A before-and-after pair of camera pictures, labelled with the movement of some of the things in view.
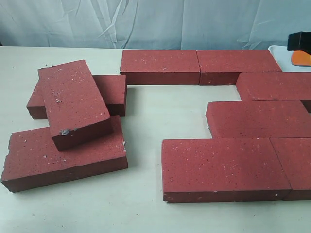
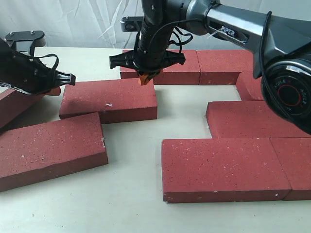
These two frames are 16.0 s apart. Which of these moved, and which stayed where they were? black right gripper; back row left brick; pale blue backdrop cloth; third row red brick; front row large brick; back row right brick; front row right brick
Moved: black right gripper
Stayed: third row red brick; back row right brick; back row left brick; pale blue backdrop cloth; front row large brick; front row right brick
